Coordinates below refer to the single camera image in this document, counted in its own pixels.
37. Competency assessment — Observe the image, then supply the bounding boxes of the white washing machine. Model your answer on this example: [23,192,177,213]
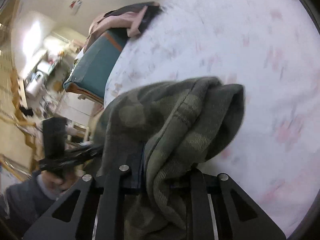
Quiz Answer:
[25,71,47,99]

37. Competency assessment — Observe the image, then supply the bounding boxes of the person's left hand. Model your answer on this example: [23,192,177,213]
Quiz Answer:
[37,171,78,200]

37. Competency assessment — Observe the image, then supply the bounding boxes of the teal bed footboard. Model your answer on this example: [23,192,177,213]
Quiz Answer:
[63,28,128,104]

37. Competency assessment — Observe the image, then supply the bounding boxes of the white floral bed sheet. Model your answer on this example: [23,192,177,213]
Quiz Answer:
[104,0,319,237]

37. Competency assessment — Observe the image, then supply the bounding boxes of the camouflage cargo pants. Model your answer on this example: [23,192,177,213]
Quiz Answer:
[93,77,244,239]

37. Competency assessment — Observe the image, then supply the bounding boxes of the white wall socket box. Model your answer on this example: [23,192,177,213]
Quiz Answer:
[69,0,82,15]

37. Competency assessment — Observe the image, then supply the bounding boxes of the pink and black clothes pile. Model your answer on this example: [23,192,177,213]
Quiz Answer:
[84,2,161,51]

